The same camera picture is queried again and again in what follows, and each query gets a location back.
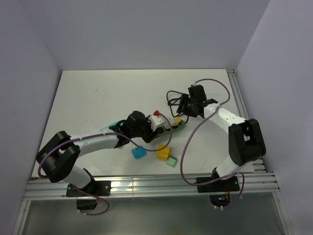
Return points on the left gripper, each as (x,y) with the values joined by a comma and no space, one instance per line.
(148,138)

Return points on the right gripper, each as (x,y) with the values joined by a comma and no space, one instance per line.
(192,114)

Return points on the green power strip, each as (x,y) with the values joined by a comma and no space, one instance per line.
(174,129)

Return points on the small orange plug adapter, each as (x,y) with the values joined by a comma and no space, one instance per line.
(176,121)

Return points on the white charger plug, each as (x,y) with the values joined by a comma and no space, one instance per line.
(167,126)

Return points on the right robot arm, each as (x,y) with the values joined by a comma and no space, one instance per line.
(245,139)

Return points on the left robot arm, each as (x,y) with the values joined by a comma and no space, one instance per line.
(58,157)

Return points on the blue plug adapter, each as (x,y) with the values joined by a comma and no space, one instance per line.
(138,152)

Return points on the light green plug adapter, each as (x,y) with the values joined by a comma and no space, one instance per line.
(171,161)

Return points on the teal triangular power strip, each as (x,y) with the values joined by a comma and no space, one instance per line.
(108,126)

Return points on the yellow cube socket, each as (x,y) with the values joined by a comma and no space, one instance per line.
(163,154)

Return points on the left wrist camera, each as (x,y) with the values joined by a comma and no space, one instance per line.
(156,120)

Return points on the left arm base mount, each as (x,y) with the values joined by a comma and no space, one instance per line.
(89,197)

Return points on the aluminium rail frame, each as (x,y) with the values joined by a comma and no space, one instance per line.
(259,181)

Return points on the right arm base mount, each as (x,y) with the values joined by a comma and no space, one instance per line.
(219,191)

